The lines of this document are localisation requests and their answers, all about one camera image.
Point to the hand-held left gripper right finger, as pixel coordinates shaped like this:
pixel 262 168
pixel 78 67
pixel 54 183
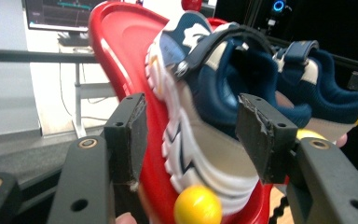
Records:
pixel 267 140

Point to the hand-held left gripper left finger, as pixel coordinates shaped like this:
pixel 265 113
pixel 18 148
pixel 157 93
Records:
pixel 126 140

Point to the navy and white sneaker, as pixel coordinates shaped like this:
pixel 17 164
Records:
pixel 332 90
pixel 199 149

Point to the red and black shoe rack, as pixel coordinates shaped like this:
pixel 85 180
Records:
pixel 121 37

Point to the black curtain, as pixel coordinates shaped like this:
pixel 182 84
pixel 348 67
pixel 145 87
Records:
pixel 338 25

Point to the black metal bar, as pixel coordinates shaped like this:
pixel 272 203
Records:
pixel 28 56

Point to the computer monitor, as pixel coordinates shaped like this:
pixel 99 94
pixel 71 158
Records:
pixel 59 15

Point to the white metal desk frame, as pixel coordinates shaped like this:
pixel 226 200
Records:
pixel 78 109

